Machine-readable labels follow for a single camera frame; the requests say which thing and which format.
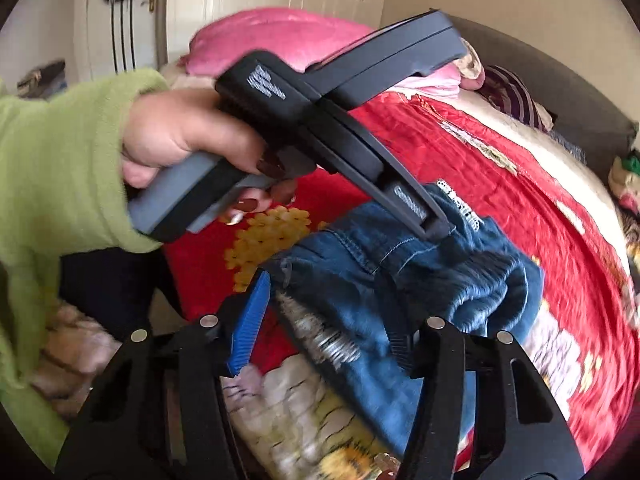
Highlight beige floor mat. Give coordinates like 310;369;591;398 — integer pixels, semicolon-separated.
30;300;126;421

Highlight grey bed headboard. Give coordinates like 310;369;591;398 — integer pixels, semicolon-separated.
445;12;640;171

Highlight person's left hand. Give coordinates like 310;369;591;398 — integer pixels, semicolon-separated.
120;87;298;226

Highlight grey-blue patterned cloth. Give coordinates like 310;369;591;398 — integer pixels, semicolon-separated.
550;130;587;163

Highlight blue pants with patterned lining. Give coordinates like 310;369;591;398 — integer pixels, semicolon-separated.
260;177;546;456

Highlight pile of folded clothes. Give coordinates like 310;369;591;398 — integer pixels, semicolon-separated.
607;132;640;281

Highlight red floral blanket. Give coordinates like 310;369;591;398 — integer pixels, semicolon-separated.
162;95;640;480

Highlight person's dark trousers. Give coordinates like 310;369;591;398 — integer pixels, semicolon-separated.
60;247;186;341

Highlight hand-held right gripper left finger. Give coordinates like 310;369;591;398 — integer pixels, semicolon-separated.
54;270;273;480

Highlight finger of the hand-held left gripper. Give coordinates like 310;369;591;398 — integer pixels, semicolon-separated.
350;117;456;245
310;9;468;107

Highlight pink quilt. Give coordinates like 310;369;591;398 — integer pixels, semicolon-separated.
180;7;461;101

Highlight person's left forearm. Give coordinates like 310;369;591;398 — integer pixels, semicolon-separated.
0;67;171;468

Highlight dark handbag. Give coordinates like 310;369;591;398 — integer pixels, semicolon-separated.
17;60;68;99

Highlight white door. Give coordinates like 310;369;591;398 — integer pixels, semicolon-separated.
75;0;168;81

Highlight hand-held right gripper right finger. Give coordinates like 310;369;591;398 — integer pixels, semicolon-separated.
390;316;586;480

